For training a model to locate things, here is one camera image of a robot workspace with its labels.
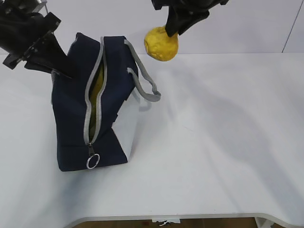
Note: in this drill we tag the white paper scrap under table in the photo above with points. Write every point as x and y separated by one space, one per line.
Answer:
163 222

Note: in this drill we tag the yellow banana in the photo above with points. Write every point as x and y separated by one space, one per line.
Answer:
94 90

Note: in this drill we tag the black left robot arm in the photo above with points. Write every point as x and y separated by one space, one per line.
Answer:
28 36

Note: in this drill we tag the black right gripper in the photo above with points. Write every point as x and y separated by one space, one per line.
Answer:
182 14

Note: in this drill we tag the yellow pear-shaped fruit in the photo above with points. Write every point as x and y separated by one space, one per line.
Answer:
159 45

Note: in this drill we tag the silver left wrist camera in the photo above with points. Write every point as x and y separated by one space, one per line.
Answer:
34 5

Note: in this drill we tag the navy blue lunch bag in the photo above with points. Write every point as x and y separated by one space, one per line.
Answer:
126 83

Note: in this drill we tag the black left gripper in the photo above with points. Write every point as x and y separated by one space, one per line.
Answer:
30 38

